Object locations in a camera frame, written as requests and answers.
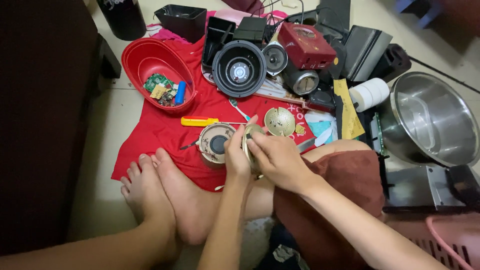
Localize pink cloth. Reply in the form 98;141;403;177
145;23;193;45

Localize metal knife blade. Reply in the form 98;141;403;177
296;137;317;154

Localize black plastic housing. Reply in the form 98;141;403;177
369;43;412;83

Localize gold perforated speaker grille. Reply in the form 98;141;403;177
264;107;297;137

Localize white teal cloth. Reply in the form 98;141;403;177
304;110;339;148

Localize person's left hand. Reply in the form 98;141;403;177
223;115;260;183

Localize yellow circuit piece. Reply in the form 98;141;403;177
149;85;168;100

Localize person's left leg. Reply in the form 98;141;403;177
0;215;182;270

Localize person's right leg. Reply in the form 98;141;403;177
217;139;373;223

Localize silver metal casing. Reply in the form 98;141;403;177
382;154;480;215

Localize yellow sandpaper strip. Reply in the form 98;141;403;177
333;78;366;140

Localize black cables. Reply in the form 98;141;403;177
260;0;306;34

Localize person's left foot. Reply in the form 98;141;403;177
120;153;178;241

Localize white tape roll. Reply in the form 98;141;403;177
348;77;391;113

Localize round gold metal disc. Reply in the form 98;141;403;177
241;124;268;177

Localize black power adapter box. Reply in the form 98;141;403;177
232;16;268;45

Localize person's leg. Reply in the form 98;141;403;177
0;215;182;270
217;139;373;223

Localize pink plastic basket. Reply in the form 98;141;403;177
385;212;480;270

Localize black rectangular plastic tray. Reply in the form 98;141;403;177
202;16;237;69

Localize black square plastic container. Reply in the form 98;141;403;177
154;4;197;44

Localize red cloth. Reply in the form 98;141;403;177
111;35;316;193

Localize large black speaker cone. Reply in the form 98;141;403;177
212;39;268;98

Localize brown shorts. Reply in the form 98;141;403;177
273;149;387;270

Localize yellow handled screwdriver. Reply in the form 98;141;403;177
181;116;246;127

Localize red radio casing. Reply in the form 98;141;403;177
277;22;337;71

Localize green circuit board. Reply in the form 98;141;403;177
143;73;175;93

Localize beige round speaker frame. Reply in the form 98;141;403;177
196;122;238;166

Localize grey black speaker box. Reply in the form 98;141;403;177
342;25;394;83

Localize person's right foot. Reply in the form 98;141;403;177
152;147;223;246

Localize dark cylindrical bin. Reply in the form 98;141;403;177
96;0;147;41

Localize person's foot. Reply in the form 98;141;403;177
152;147;223;246
120;153;178;241

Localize white teal toothbrush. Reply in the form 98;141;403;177
229;98;251;122

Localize dark wooden furniture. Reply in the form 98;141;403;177
0;0;122;257

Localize stainless steel pot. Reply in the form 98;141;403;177
377;71;480;168

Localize silver metal cylinder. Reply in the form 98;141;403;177
282;60;320;96

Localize small silver speaker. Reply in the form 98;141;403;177
261;41;289;76

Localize blue cylindrical battery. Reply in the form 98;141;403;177
175;80;187;105

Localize person's right hand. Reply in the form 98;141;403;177
245;131;316;194

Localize black flat device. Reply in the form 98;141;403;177
307;87;337;114

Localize pink plastic tray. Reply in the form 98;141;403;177
205;8;289;28

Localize red oval plastic basin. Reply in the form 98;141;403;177
121;37;197;112

